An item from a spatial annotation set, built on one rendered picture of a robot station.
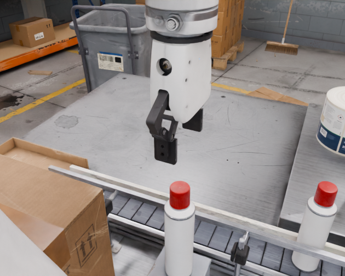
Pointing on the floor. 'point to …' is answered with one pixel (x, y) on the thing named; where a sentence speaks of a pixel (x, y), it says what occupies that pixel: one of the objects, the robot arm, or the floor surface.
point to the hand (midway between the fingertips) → (179, 138)
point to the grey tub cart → (112, 41)
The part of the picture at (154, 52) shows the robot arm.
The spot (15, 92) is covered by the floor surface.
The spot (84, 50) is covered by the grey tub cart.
